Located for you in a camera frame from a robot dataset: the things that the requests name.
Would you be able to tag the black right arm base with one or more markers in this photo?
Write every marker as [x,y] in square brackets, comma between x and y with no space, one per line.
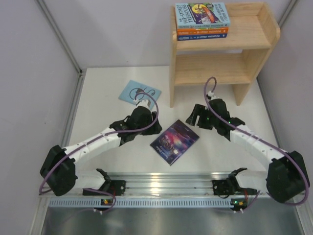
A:
[222,188]

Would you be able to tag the wooden two-tier shelf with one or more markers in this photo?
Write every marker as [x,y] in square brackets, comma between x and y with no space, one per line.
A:
[235,60]

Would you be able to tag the blue 91-storey treehouse book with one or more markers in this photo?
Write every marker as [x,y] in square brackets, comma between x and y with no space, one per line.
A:
[201,37]

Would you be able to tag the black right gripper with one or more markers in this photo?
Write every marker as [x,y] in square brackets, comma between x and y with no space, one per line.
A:
[199,117]

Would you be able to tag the aluminium mounting rail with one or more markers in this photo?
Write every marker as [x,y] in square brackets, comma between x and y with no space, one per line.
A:
[155,190]

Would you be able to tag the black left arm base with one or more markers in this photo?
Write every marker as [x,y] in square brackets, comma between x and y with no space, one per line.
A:
[114,187]

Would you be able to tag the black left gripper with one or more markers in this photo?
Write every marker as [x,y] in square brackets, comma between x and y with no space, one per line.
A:
[151,126]

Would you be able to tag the light blue thin booklet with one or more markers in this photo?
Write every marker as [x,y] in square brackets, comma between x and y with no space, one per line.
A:
[135,90]

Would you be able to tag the orange 78-storey treehouse book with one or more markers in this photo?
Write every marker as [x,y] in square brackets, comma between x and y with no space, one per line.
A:
[203,31]

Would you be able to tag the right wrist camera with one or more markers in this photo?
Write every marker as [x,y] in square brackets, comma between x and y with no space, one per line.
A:
[210,95]

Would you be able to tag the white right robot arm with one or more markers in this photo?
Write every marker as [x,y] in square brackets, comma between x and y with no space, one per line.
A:
[285,174]

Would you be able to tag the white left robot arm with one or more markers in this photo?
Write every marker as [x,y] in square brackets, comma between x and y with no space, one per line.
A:
[60,169]

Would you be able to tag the purple galaxy cover book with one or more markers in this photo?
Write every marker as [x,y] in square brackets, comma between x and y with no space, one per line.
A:
[174,142]

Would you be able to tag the light blue 143-storey treehouse book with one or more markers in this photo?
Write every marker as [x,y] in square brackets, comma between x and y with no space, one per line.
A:
[201,15]

